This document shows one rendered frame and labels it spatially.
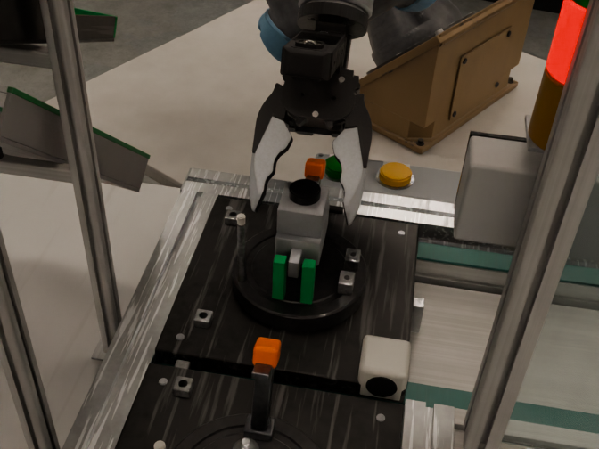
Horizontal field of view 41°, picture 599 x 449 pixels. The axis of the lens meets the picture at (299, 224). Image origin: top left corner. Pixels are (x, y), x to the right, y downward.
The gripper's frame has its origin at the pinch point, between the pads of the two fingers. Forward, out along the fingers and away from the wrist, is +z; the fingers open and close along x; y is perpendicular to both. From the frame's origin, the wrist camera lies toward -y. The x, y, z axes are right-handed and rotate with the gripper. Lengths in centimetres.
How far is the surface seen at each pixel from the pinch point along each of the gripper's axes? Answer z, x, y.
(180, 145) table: -11.2, 23.9, 41.0
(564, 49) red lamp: -8.8, -17.1, -27.4
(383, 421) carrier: 18.2, -10.4, -3.2
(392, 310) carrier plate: 8.4, -10.1, 6.4
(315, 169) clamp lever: -4.7, -0.3, 5.4
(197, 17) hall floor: -102, 82, 249
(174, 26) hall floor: -94, 90, 242
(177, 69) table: -27, 31, 56
